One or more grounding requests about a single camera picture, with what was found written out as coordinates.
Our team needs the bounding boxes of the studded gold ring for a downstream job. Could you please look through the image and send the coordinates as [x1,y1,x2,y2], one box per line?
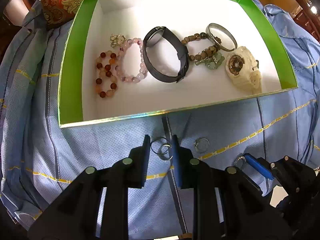
[233,155,247,168]

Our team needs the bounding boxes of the silver interlinked rings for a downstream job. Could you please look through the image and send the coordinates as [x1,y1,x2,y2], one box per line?
[150,137,174,161]

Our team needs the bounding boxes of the brown wooden bead bracelet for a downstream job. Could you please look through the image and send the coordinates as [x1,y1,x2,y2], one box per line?
[181,31,222,62]

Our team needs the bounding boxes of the silver metal bangle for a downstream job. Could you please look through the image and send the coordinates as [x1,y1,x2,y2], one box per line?
[206,23,238,52]

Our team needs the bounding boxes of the pink bead bracelet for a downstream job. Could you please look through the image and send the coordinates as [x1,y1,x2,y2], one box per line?
[117,37,147,84]

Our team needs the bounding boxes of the light blue plaid cloth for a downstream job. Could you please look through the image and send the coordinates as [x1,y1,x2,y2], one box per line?
[1,2,319,228]

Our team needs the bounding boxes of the white chunky wristwatch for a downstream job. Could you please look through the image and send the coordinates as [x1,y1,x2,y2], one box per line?
[225,46,262,94]

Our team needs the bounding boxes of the green stone brooch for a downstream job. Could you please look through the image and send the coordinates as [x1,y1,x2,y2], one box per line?
[195,52,225,70]

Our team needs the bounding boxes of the black wristwatch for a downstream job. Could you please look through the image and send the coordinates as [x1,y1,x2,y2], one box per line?
[142,26,190,85]

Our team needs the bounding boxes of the small gold charm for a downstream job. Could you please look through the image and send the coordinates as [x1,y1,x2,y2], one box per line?
[110,34,126,48]

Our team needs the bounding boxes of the green cardboard box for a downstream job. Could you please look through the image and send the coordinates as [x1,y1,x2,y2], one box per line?
[58,0,298,128]

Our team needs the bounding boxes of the thin silver ring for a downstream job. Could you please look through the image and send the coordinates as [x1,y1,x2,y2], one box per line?
[194,137,211,153]

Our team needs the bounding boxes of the red orange bead bracelet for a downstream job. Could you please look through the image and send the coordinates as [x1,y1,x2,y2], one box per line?
[94,50,121,99]

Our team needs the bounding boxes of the dark wooden chair frame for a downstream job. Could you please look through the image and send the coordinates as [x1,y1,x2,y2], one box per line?
[257,0,320,41]

